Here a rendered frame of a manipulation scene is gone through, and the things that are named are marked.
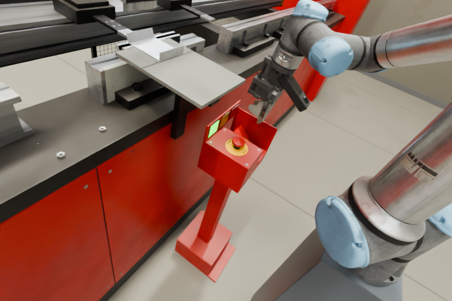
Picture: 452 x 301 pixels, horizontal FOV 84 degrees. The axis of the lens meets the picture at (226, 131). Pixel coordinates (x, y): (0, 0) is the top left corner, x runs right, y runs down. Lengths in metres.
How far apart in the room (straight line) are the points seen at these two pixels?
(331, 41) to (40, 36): 0.72
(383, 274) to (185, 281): 0.91
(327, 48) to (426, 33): 0.16
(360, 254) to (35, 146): 0.61
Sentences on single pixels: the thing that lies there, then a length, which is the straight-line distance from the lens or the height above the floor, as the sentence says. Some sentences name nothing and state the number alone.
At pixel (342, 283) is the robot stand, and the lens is 0.71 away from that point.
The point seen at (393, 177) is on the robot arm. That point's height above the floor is 1.08.
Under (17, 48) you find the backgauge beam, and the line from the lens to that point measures 0.85.
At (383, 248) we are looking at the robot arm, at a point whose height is 0.98.
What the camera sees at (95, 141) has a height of 0.88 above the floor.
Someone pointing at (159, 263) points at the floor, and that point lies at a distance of 1.38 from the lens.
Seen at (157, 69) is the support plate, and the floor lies 1.00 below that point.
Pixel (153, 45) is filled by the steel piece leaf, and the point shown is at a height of 1.00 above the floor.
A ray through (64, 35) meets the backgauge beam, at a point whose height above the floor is 0.94.
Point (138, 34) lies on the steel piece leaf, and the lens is 0.73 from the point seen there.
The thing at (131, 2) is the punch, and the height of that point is 1.10.
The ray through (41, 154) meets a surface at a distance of 0.60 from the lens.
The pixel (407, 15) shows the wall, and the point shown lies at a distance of 4.21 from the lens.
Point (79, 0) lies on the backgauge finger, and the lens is 0.86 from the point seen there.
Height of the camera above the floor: 1.30
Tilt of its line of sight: 40 degrees down
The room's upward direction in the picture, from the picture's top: 17 degrees clockwise
